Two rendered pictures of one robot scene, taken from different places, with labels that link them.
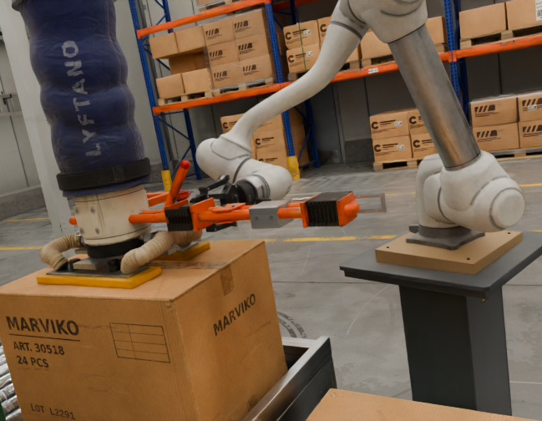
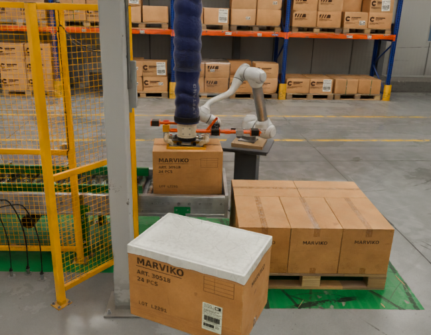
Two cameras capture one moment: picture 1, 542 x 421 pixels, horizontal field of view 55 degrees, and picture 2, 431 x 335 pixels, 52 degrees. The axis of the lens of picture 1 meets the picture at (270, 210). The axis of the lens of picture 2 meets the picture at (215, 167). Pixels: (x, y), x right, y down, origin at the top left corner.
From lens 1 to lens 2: 314 cm
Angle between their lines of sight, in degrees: 34
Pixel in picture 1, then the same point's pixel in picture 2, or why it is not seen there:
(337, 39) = (238, 83)
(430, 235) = (246, 139)
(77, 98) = (194, 99)
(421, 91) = (258, 101)
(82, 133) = (192, 108)
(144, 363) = (209, 168)
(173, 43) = not seen: outside the picture
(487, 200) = (269, 130)
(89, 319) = (193, 157)
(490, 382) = not seen: hidden behind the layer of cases
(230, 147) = (206, 110)
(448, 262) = (255, 146)
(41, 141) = not seen: outside the picture
